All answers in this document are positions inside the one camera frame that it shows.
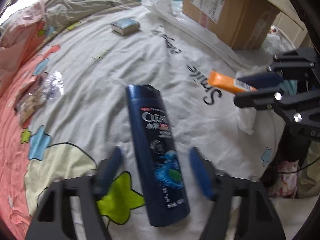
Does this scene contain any bag of cotton swabs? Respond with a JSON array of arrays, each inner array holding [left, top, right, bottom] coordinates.
[[14, 72, 64, 127]]

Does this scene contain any white plastic bag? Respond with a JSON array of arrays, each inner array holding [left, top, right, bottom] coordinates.
[[141, 0, 182, 17]]

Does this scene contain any brown cardboard box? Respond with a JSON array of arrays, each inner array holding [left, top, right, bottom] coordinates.
[[182, 0, 305, 50]]

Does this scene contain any orange cream tube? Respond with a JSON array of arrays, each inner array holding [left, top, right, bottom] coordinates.
[[207, 71, 257, 94]]

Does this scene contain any small blue white box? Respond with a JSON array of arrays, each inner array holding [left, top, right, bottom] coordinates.
[[111, 18, 140, 36]]

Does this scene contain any dark blue shampoo bottle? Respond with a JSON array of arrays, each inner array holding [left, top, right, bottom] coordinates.
[[126, 85, 190, 227]]

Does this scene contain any pink crumpled quilt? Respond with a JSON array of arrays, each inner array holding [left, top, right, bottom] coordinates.
[[1, 0, 137, 58]]

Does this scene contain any cartoon star bed sheet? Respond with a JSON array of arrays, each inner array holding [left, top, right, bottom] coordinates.
[[1, 6, 284, 239]]

